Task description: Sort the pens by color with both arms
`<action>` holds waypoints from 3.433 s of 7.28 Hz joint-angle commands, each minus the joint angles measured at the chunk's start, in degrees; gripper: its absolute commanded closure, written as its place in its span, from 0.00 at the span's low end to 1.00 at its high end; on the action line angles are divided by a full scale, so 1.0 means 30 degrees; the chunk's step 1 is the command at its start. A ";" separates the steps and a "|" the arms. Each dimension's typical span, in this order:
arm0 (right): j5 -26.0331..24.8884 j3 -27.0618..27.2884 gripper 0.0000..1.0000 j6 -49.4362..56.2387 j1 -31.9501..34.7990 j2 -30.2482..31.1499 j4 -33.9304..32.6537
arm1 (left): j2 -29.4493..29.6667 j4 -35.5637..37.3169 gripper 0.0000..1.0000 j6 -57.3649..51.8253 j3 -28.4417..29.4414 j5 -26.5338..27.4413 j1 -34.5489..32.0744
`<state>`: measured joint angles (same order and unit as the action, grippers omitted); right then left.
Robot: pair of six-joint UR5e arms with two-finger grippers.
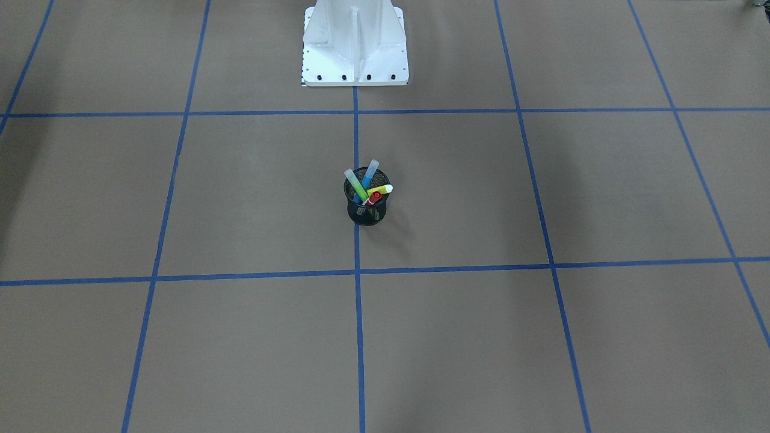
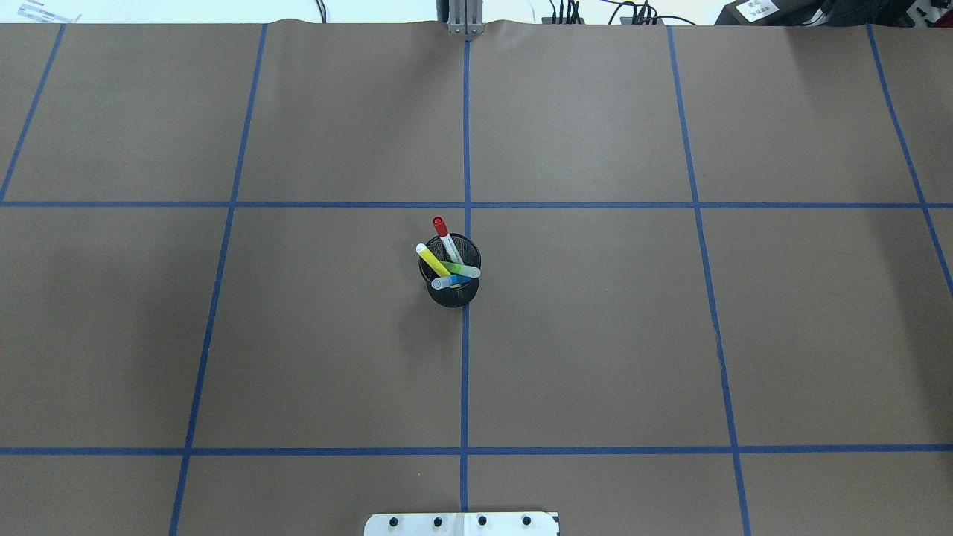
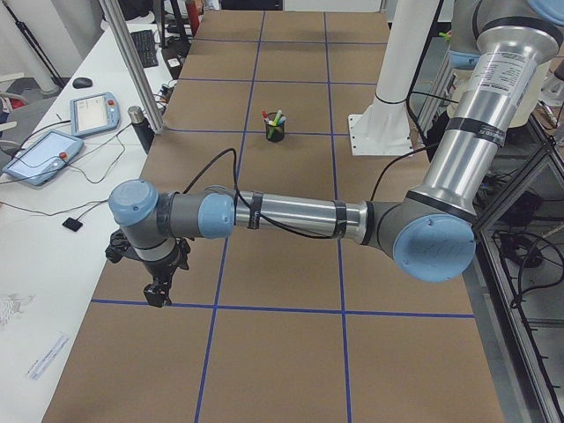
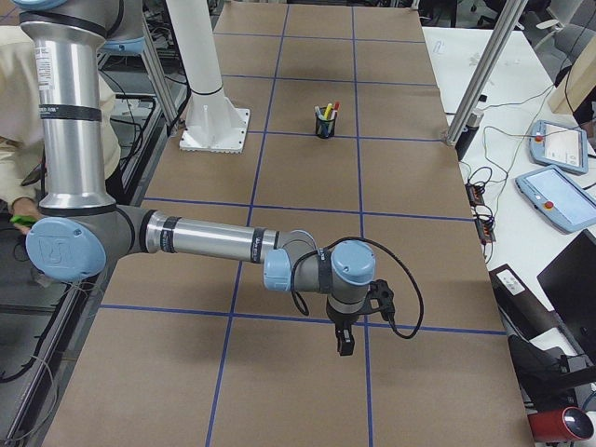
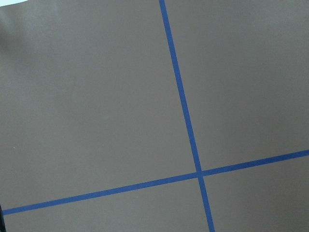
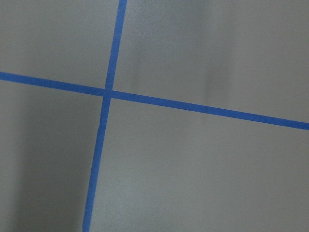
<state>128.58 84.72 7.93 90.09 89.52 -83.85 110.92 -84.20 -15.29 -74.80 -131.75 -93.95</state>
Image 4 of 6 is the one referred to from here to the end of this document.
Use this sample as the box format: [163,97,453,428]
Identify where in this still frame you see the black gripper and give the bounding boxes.
[327,310,359,357]

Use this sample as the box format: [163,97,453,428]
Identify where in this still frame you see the red capped white marker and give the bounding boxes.
[331,102,340,120]

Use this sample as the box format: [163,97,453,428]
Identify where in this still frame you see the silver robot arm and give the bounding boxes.
[19,1,386,356]

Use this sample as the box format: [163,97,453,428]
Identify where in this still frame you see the person's right hand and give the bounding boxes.
[10,197,42,235]

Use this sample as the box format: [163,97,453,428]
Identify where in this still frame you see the orange usb hub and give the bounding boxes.
[465,184,485,207]

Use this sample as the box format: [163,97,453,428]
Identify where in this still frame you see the brown paper table mat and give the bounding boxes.
[44,2,533,446]

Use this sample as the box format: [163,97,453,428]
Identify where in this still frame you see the black mesh pen cup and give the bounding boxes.
[315,114,335,139]

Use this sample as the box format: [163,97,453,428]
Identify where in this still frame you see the black monitor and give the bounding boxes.
[537,230,595,362]

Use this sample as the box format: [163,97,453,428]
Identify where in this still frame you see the red cylinder speaker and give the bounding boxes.
[527,407,595,442]

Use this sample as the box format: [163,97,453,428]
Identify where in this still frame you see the near teach pendant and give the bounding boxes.
[515,165,595,234]

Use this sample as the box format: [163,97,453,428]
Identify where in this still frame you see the teach pendant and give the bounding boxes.
[529,120,589,175]
[515,165,595,234]

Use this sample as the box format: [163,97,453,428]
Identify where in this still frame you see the far teach pendant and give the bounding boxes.
[529,120,589,175]

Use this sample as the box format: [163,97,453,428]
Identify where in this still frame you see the person in cream top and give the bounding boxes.
[1,26,126,214]

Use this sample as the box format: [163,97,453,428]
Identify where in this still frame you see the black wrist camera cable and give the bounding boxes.
[290,237,426,340]

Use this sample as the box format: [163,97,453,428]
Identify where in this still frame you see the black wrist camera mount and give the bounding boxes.
[366,279,396,322]

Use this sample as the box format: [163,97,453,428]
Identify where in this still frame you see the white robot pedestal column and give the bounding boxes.
[167,0,251,154]

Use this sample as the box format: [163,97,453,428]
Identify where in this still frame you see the aluminium frame post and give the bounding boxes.
[444,0,528,146]

